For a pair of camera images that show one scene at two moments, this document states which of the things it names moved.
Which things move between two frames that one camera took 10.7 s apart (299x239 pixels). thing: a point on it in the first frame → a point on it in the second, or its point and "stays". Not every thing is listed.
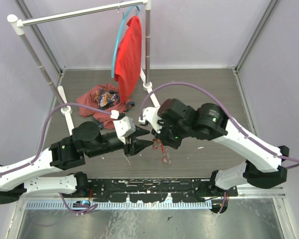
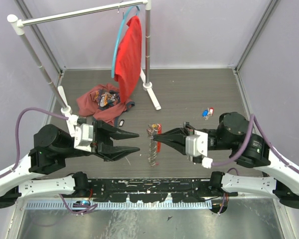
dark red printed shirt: (105, 97) stays
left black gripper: (137, 145) → (102, 133)
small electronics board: (81, 204) stays
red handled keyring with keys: (166, 159) → (155, 146)
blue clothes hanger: (119, 37) stays
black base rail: (153, 190) stays
